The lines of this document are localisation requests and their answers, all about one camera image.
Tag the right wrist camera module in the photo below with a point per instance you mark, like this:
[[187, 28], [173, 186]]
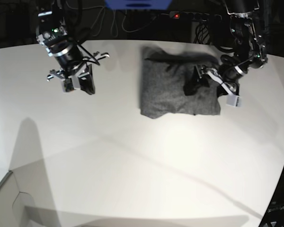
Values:
[[68, 85]]

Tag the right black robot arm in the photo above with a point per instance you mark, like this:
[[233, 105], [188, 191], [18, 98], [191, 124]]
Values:
[[57, 34]]

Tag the black power strip red switch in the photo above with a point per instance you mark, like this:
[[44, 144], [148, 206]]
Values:
[[195, 16]]

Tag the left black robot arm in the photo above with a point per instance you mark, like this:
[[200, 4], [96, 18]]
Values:
[[243, 45]]

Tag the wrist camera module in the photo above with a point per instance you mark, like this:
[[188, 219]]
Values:
[[68, 85], [234, 100]]

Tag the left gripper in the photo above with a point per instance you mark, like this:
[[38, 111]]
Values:
[[224, 88]]

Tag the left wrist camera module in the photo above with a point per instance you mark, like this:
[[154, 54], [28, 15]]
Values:
[[234, 100]]

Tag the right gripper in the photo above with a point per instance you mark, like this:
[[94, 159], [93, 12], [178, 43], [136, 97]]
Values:
[[79, 71]]

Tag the blue plastic panel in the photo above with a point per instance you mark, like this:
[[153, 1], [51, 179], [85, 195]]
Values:
[[138, 4]]

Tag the grey long-sleeve t-shirt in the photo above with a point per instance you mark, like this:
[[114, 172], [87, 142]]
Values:
[[162, 80]]

